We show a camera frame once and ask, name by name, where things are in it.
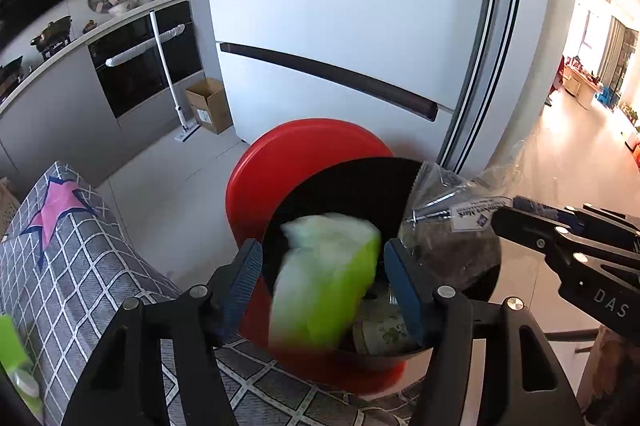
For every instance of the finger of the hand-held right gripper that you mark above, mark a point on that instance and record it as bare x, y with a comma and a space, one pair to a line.
542, 211
525, 228

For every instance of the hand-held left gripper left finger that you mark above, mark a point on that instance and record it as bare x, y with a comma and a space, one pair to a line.
242, 291

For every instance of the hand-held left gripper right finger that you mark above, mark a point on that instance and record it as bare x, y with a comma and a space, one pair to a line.
407, 296

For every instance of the printed paper cup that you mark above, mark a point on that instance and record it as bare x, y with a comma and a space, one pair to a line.
385, 331

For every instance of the clear plastic packet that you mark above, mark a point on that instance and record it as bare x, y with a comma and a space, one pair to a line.
445, 231

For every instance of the green snack bag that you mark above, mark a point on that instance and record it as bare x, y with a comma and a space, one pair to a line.
330, 286

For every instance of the black round bin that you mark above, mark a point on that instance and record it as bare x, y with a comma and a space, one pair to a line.
325, 191

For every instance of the green bottle white cap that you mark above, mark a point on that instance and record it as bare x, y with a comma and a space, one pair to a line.
15, 346

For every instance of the person's right forearm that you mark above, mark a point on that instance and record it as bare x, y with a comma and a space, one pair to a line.
612, 376

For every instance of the red round stool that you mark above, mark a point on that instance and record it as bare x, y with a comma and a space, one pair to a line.
280, 155

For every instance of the grey checkered star tablecloth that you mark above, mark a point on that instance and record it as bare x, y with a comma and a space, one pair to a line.
75, 256

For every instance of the cardboard box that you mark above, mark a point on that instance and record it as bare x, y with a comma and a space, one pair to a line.
207, 105

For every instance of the white mop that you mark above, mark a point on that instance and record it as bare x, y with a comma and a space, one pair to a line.
167, 75

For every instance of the black built-in oven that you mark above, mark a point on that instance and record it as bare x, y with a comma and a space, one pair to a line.
140, 70

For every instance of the grey kitchen counter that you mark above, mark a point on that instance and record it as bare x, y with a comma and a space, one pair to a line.
50, 120

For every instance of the white refrigerator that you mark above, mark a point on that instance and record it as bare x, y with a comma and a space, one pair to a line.
350, 30

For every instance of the white bowl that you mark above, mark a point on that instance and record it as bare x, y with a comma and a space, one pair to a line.
121, 8

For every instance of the black wok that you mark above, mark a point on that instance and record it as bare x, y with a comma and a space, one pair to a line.
10, 73

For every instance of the brown cooking pot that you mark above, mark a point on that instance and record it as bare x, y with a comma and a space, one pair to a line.
50, 33

